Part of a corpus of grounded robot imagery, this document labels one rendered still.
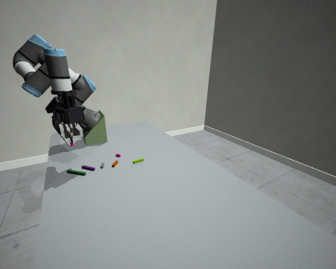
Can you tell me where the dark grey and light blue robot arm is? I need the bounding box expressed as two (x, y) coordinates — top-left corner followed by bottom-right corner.
(13, 34), (100, 131)

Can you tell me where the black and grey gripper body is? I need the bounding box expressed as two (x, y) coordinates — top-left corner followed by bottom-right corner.
(51, 90), (85, 124)

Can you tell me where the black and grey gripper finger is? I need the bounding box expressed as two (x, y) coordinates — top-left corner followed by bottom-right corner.
(52, 116), (72, 146)
(68, 122), (81, 144)

